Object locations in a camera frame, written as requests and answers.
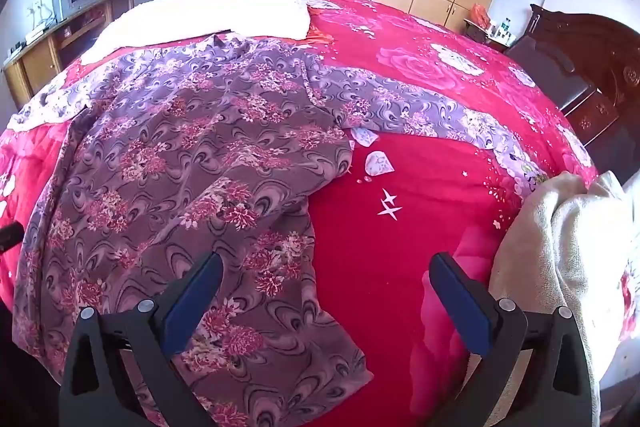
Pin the dark wooden headboard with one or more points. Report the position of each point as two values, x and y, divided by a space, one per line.
600 57

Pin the white router box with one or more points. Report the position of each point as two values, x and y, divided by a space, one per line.
35 35

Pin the orange bag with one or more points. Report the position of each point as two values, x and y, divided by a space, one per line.
480 14

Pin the wooden nightstand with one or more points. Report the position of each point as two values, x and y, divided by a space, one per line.
480 34

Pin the red floral blanket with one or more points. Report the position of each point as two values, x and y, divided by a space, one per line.
400 257

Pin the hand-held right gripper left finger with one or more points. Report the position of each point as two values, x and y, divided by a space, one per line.
192 302

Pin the wooden television cabinet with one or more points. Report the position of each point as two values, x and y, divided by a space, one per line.
40 57

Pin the white fluffy blanket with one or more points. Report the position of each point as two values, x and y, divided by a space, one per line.
200 19

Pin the orange cloth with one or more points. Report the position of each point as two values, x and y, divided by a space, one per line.
320 34

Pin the group of small bottles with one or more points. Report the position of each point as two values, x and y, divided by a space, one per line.
504 29

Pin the purple floral blouse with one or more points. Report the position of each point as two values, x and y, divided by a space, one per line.
175 157

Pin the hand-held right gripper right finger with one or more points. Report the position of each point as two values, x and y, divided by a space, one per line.
460 307

